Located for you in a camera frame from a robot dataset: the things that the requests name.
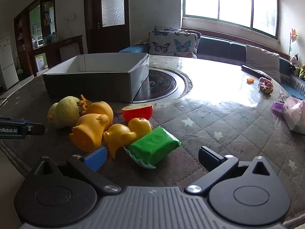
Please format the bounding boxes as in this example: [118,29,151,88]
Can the green framed window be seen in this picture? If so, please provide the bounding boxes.
[181,0,280,39]

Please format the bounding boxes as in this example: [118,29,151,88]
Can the small purple box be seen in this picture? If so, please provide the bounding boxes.
[272,101,285,112]

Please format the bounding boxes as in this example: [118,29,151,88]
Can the round black induction cooktop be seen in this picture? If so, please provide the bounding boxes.
[132,68,192,102]

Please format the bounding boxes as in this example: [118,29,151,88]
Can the butterfly print pillow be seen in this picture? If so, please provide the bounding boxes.
[148,31,198,58]
[154,25,202,50]

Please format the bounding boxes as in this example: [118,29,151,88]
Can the brown bear plush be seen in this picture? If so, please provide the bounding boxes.
[295,63,305,79]

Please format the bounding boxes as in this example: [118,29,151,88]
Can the round-headed yellow rubber duck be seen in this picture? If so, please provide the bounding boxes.
[103,117,152,160]

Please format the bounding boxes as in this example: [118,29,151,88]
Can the yellow red-rimmed toy plate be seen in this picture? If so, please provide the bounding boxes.
[121,104,153,123]

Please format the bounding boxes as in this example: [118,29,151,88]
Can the pink toy figure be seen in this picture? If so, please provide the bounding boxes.
[259,77,274,89]

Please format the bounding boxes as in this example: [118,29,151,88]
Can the green plastic packet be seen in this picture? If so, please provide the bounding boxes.
[123,126,182,170]

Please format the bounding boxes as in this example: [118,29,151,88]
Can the pale yellow plush chick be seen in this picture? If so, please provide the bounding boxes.
[47,96,81,129]

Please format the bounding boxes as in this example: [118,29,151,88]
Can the large pale orange rubber duck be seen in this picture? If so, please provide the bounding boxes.
[69,113,109,152]

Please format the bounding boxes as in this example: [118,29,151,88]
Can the grey cardboard box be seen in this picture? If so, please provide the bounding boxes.
[42,52,150,103]

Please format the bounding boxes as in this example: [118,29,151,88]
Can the dark wooden cabinet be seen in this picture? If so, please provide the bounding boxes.
[13,0,84,77]

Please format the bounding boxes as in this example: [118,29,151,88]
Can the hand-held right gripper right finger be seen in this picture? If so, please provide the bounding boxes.
[185,146,280,195]

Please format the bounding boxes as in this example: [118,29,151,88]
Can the small orange plastic toy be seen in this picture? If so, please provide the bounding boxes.
[77,95,92,111]

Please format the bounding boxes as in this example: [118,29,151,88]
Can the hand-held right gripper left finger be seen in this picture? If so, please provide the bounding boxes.
[25,145,121,195]

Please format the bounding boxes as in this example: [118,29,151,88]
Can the grey quilted star tablecloth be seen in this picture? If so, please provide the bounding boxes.
[0,55,305,222]

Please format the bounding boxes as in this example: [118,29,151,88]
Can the dark wooden door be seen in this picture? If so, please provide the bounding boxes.
[84,0,130,54]

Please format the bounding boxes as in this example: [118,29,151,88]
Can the grey cushion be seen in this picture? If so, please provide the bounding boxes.
[245,44,281,84]

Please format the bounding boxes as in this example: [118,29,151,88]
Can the black rolled mat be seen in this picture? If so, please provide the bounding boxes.
[241,64,272,80]

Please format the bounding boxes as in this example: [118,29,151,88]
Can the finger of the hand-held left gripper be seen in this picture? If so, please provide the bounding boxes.
[24,122,46,137]

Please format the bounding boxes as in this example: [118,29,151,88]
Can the bright yellow rubber duck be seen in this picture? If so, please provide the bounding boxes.
[84,101,114,130]

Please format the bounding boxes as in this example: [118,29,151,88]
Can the fox toy flag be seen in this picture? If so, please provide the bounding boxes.
[288,28,298,53]

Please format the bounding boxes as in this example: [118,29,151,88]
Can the pink tissue pack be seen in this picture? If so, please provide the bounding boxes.
[281,97,305,134]

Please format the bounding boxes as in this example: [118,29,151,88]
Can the white fridge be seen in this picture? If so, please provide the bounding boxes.
[0,37,19,90]

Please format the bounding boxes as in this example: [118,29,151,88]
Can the teal bench sofa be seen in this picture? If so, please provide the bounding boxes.
[119,35,305,101]

